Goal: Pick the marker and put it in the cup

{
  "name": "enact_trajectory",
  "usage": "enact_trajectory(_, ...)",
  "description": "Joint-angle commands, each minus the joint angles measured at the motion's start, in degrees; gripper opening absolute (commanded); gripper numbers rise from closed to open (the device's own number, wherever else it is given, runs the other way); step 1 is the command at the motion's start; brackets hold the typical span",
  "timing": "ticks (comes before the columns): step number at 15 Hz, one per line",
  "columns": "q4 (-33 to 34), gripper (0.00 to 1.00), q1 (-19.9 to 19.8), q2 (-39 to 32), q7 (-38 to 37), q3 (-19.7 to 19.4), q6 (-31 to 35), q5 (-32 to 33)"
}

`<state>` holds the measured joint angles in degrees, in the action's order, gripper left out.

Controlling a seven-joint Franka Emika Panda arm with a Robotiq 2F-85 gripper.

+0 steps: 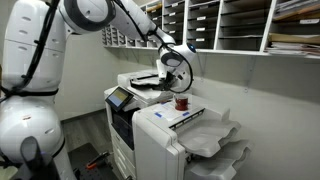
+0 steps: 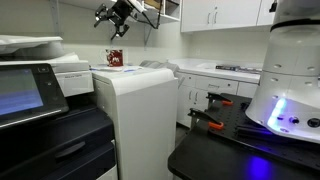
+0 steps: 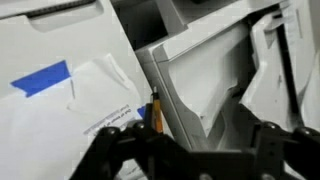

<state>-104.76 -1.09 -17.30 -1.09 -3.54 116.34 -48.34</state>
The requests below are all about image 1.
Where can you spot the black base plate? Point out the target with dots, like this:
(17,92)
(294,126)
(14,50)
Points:
(83,160)

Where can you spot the slanted paper pile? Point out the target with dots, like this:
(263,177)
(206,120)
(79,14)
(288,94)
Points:
(296,9)

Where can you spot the blue tape piece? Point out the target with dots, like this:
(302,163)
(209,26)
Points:
(163,103)
(185,114)
(158,115)

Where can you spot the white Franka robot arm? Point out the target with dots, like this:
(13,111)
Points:
(30,50)

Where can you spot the copier touchscreen panel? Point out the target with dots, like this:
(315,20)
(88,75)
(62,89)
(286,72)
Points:
(119,98)

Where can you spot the loose paper stack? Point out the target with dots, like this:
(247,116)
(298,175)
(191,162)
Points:
(290,49)

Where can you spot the metal shelf bracket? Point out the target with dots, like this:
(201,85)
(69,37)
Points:
(202,65)

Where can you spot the dark grey foreground mount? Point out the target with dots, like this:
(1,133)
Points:
(35,160)

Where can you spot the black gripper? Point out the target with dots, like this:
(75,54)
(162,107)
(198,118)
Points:
(170,80)

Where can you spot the white office copier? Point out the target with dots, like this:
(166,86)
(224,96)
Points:
(146,95)

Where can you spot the manila folder stack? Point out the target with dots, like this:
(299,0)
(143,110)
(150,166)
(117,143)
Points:
(293,39)

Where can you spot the white mail sorter shelf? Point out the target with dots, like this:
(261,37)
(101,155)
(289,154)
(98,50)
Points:
(230,25)

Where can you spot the red cup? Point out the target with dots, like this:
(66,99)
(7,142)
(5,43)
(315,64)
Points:
(181,103)

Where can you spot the white paper sheet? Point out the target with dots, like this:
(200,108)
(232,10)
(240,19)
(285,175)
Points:
(170,113)

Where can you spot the white copier finisher unit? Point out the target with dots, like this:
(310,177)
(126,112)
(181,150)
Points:
(160,146)

